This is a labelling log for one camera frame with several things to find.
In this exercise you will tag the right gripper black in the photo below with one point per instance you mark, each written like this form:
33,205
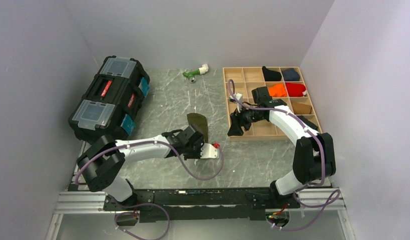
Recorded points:
237,120

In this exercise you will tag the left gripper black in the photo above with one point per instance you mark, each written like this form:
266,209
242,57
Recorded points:
199,143

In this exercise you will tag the olive green underwear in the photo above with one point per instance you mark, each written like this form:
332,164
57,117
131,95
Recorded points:
200,122

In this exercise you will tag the wooden compartment tray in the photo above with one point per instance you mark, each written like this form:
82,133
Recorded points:
245,80

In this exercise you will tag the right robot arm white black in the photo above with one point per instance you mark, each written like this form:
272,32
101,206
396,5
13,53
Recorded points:
314,158

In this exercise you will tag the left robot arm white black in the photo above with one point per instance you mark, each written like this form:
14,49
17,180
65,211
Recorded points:
100,165

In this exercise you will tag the orange rolled cloth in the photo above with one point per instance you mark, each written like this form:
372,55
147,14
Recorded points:
277,91

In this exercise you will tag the brown rolled cloth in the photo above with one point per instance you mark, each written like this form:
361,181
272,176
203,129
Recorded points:
301,108

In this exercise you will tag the green white pipe fitting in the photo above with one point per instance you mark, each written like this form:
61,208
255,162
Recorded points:
191,76

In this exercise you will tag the red rolled cloth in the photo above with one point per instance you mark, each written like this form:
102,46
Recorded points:
296,89

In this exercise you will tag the black ribbed rolled cloth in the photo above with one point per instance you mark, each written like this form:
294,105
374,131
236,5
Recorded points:
309,123

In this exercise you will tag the navy rolled cloth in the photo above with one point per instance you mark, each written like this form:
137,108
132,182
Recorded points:
290,75

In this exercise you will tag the black plastic toolbox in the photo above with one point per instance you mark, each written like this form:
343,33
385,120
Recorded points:
111,103

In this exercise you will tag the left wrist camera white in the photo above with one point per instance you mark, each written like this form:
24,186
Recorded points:
209,151

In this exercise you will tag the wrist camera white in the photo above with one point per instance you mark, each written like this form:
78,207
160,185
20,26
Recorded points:
209,151
238,99

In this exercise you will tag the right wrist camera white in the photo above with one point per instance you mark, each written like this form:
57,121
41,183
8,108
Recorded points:
238,99

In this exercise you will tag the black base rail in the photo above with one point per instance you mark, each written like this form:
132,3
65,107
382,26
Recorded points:
253,203

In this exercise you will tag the aluminium frame rail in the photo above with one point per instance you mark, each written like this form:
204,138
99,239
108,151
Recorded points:
243,169

